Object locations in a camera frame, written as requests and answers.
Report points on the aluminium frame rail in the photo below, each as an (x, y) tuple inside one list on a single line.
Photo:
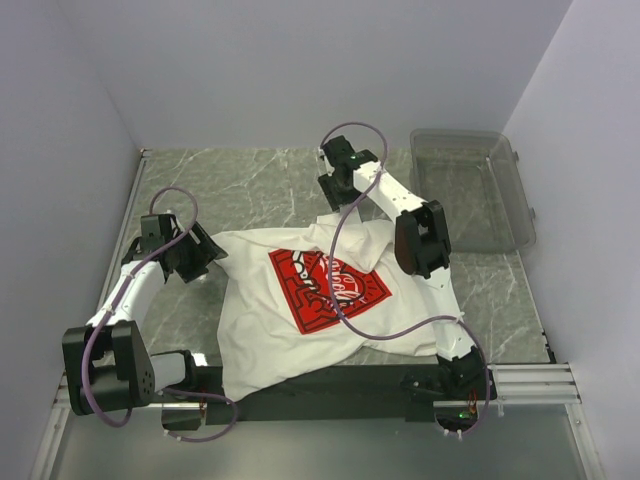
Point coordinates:
[(535, 429)]

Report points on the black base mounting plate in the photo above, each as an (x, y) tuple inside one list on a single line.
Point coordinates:
[(350, 392)]

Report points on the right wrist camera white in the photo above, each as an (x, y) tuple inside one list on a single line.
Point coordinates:
[(324, 160)]

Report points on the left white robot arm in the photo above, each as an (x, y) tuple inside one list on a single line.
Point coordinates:
[(107, 364)]

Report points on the white t-shirt red print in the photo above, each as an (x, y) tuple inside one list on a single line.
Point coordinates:
[(277, 320)]

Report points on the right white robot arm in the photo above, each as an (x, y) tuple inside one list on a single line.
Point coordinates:
[(421, 247)]

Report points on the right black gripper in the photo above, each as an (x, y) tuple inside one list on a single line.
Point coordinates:
[(335, 200)]

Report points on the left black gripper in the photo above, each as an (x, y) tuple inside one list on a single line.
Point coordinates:
[(204, 252)]

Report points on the clear plastic bin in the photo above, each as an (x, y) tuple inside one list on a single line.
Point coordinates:
[(474, 175)]

